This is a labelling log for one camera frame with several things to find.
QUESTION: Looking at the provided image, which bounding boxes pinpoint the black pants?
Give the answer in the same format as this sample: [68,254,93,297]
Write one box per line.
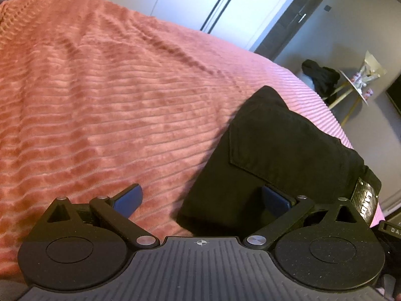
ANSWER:
[177,86,381,238]

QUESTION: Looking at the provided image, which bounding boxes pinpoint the pink ribbed bedspread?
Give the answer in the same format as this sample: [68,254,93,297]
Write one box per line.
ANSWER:
[0,0,386,284]

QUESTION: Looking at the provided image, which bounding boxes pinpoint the black clothes on chair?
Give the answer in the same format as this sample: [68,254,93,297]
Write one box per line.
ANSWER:
[302,59,341,104]

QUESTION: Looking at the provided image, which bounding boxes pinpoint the small round side table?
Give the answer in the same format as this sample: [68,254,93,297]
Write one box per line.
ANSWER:
[324,69,368,126]

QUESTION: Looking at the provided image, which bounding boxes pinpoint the clear plastic bag on table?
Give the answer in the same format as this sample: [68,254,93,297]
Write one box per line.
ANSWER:
[351,50,387,101]

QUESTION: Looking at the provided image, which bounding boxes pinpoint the dark grey door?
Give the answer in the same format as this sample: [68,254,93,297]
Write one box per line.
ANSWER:
[255,0,323,60]

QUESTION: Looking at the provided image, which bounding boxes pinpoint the wall-mounted black television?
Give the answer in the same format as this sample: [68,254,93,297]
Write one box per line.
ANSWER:
[386,75,401,114]

